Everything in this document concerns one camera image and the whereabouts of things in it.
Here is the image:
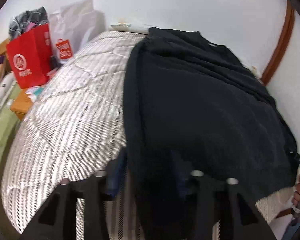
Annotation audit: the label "black sweatshirt with white print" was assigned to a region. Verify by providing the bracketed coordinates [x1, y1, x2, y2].
[123, 27, 298, 239]

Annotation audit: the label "plaid clothes in bag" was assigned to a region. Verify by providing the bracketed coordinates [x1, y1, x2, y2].
[8, 7, 49, 41]

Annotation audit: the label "striped beige quilted mattress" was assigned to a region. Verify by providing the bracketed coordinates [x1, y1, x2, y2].
[1, 31, 300, 240]

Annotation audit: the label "wooden bedside table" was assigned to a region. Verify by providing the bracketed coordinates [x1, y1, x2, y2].
[10, 89, 33, 121]

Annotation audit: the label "white spotted plush toy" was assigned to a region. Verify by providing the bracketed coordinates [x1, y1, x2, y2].
[0, 73, 16, 111]

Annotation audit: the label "red paper shopping bag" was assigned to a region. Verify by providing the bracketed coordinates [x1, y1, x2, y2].
[6, 24, 52, 89]

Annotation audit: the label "white printed rolled sheet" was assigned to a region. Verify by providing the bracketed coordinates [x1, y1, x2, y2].
[107, 22, 149, 34]

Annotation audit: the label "white plastic shopping bag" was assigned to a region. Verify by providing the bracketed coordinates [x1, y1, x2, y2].
[49, 0, 106, 64]

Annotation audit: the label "brown wooden door frame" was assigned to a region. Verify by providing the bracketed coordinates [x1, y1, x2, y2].
[261, 0, 295, 86]

